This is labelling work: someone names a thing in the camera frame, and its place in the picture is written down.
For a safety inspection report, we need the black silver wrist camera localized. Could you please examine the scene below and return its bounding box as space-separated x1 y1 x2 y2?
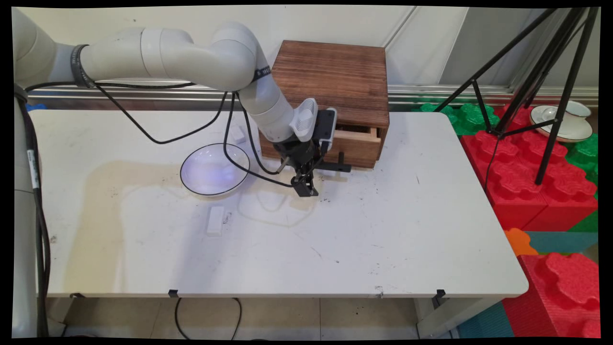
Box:
315 108 339 145

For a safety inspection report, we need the long white cutlery rest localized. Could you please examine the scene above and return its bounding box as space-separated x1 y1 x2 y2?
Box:
206 206 226 236

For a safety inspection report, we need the orange foam piece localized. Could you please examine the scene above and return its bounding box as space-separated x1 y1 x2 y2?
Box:
504 228 539 257

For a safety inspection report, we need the white table leg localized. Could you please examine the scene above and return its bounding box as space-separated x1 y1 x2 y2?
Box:
415 297 501 339

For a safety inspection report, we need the white saucer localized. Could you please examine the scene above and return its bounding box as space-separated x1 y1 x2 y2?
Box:
529 105 593 143

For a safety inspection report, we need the teal foam mat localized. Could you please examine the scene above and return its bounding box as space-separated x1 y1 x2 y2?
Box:
527 231 599 255

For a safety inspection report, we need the black tripod stand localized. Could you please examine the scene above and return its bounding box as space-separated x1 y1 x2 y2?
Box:
433 7 600 186

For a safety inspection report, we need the white plate with black rim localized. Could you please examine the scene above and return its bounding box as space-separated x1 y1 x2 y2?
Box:
180 143 251 196

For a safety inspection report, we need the large red foam block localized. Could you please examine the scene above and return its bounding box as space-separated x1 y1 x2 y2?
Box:
460 103 598 232

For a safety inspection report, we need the black cable under table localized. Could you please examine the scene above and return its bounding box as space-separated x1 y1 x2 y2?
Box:
174 297 242 341

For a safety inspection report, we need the metal wall rail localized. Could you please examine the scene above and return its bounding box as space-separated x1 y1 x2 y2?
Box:
26 78 599 109

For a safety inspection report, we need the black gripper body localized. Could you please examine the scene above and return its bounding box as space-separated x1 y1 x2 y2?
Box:
273 137 327 180

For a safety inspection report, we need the white cup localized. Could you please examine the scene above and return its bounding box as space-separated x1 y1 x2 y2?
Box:
565 101 592 120

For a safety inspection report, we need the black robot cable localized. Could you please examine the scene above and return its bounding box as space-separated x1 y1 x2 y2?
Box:
14 80 332 336

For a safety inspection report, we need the green foam block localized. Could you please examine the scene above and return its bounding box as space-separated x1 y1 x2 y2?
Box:
413 103 501 137
565 134 599 185

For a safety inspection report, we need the dark wooden drawer cabinet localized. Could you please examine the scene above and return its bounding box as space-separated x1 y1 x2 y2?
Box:
259 40 390 161

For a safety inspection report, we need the wooden drawer with black handle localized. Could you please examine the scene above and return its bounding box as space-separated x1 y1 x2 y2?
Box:
260 122 383 174

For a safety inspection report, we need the blue foam mat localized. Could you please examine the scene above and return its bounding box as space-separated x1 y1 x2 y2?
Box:
456 302 516 339

